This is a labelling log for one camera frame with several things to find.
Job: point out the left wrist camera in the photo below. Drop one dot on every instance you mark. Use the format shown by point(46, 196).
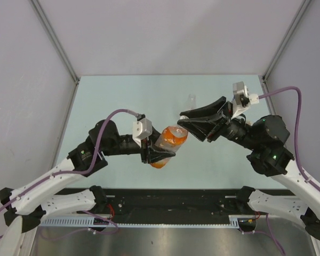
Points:
point(142, 128)

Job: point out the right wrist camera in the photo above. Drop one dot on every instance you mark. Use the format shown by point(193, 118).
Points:
point(242, 99)

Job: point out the right aluminium frame post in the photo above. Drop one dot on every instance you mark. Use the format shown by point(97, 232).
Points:
point(305, 4)

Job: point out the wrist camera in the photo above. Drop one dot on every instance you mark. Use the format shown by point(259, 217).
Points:
point(142, 128)
point(242, 99)

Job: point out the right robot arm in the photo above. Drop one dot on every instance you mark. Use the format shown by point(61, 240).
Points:
point(265, 139)

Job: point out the left aluminium frame post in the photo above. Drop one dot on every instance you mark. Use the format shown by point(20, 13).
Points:
point(50, 32)

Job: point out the aluminium frame post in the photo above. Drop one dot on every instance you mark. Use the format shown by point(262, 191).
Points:
point(305, 4)
point(50, 32)

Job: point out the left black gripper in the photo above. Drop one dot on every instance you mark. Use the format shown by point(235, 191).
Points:
point(149, 153)

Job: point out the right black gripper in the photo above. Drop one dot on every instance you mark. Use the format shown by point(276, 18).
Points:
point(208, 127)

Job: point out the orange drink bottle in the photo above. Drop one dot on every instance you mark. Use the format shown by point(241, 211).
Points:
point(172, 138)

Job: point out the clear water bottle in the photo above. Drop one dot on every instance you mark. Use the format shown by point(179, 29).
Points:
point(190, 102)

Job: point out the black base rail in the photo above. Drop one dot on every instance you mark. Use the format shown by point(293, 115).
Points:
point(173, 206)

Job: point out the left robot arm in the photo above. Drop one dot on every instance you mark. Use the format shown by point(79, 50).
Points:
point(41, 199)

